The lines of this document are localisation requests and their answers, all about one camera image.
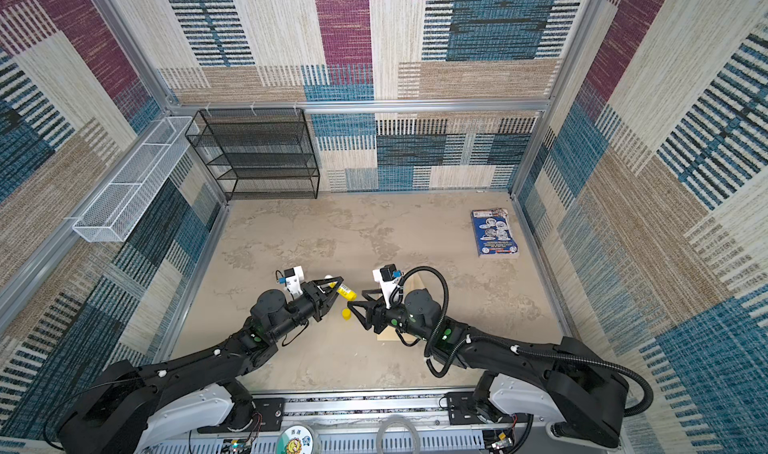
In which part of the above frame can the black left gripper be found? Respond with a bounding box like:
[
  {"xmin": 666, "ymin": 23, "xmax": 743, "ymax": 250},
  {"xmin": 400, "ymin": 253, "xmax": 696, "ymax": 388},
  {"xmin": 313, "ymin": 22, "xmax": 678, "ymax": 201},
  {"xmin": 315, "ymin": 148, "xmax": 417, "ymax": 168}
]
[{"xmin": 270, "ymin": 277, "xmax": 342, "ymax": 344}]

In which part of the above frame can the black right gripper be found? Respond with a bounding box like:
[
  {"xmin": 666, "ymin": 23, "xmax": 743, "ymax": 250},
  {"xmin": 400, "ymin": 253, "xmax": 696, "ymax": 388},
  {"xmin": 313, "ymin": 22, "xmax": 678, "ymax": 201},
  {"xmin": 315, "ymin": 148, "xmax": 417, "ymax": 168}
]
[{"xmin": 348, "ymin": 288, "xmax": 431, "ymax": 342}]

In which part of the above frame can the yellow glue stick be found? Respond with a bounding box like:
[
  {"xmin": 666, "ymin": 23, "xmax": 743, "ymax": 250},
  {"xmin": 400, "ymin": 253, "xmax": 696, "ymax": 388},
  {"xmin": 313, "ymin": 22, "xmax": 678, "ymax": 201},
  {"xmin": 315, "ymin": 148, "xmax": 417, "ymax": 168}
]
[{"xmin": 329, "ymin": 282, "xmax": 357, "ymax": 301}]

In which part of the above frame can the manila paper envelope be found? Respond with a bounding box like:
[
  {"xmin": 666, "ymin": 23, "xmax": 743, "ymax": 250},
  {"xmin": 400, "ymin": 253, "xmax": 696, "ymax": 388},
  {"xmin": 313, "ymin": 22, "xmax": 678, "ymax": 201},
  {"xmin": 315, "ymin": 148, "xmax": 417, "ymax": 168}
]
[{"xmin": 376, "ymin": 274, "xmax": 425, "ymax": 344}]

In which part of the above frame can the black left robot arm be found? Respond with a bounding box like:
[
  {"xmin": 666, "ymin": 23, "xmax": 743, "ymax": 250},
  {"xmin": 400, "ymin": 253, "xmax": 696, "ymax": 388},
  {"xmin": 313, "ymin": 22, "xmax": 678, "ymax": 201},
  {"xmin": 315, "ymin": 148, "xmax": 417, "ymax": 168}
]
[{"xmin": 43, "ymin": 277, "xmax": 343, "ymax": 453}]

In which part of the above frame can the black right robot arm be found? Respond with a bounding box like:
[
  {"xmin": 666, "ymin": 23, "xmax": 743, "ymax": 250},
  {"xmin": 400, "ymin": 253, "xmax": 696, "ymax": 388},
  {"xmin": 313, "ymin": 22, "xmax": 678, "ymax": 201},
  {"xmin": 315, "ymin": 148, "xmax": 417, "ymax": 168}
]
[{"xmin": 347, "ymin": 264, "xmax": 654, "ymax": 448}]

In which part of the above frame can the clear plastic tube loop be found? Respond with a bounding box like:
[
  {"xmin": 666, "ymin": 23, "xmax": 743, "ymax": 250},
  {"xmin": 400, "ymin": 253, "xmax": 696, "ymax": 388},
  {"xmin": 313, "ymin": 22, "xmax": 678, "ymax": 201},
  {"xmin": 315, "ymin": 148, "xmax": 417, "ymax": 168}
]
[{"xmin": 374, "ymin": 415, "xmax": 422, "ymax": 454}]

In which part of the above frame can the round green sticker tape roll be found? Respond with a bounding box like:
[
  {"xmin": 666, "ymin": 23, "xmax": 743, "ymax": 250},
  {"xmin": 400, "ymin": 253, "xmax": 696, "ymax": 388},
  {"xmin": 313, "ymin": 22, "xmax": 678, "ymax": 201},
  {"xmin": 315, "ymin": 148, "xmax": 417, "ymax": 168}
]
[{"xmin": 275, "ymin": 424, "xmax": 321, "ymax": 454}]

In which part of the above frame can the blue comic paperback book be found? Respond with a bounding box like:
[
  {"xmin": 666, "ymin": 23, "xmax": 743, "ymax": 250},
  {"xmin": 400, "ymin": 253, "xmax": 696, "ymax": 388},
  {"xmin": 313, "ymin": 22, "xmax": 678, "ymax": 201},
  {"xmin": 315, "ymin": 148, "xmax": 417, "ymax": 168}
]
[{"xmin": 471, "ymin": 208, "xmax": 519, "ymax": 257}]

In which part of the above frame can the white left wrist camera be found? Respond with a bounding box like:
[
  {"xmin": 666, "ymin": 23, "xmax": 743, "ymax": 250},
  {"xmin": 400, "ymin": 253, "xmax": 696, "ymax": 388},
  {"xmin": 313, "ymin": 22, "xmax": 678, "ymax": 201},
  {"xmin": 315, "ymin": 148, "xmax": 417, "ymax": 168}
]
[{"xmin": 275, "ymin": 266, "xmax": 305, "ymax": 299}]

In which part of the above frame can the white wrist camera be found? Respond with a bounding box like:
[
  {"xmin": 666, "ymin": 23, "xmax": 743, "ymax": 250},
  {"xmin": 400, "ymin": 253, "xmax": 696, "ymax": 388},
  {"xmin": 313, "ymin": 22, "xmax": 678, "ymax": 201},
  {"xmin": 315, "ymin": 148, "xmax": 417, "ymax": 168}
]
[
  {"xmin": 275, "ymin": 266, "xmax": 305, "ymax": 299},
  {"xmin": 372, "ymin": 264, "xmax": 402, "ymax": 309}
]

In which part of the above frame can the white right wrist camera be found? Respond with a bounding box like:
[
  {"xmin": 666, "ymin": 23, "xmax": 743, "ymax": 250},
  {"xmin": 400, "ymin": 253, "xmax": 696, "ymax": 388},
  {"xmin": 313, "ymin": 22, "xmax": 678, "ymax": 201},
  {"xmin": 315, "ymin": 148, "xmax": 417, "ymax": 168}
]
[{"xmin": 372, "ymin": 264, "xmax": 402, "ymax": 309}]

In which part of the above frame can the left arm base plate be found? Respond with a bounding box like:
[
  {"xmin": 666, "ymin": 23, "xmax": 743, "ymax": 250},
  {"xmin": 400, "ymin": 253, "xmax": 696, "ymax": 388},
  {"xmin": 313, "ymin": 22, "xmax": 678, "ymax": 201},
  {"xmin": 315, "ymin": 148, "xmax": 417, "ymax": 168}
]
[{"xmin": 196, "ymin": 397, "xmax": 286, "ymax": 435}]

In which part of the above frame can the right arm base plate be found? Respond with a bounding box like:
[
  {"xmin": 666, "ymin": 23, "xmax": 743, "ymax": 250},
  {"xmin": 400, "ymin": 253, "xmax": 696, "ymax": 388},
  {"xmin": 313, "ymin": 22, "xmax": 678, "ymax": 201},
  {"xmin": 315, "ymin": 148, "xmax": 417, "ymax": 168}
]
[{"xmin": 438, "ymin": 391, "xmax": 529, "ymax": 426}]

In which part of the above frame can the black wire mesh shelf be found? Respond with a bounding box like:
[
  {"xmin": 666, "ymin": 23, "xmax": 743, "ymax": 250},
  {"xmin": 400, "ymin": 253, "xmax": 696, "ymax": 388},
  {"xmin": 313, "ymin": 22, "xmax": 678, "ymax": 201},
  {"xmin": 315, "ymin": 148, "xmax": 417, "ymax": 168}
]
[{"xmin": 185, "ymin": 108, "xmax": 320, "ymax": 201}]

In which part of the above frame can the white wire mesh basket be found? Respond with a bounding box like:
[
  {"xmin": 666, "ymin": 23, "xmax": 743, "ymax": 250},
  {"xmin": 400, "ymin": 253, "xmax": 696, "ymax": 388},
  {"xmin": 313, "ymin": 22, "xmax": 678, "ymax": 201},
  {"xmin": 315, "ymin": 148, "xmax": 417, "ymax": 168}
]
[{"xmin": 73, "ymin": 117, "xmax": 192, "ymax": 243}]

